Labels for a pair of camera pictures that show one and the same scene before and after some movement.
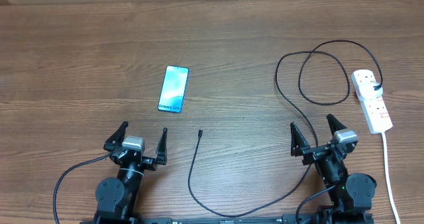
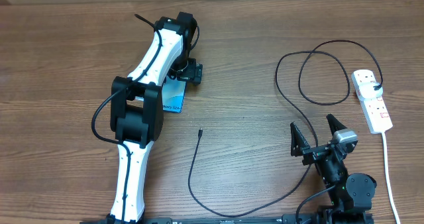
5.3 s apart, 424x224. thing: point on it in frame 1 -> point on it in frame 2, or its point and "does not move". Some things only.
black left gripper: [150, 163] -> [192, 73]
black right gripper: [299, 146] does not move
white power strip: [375, 110] does not move
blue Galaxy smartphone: [173, 88] does not move
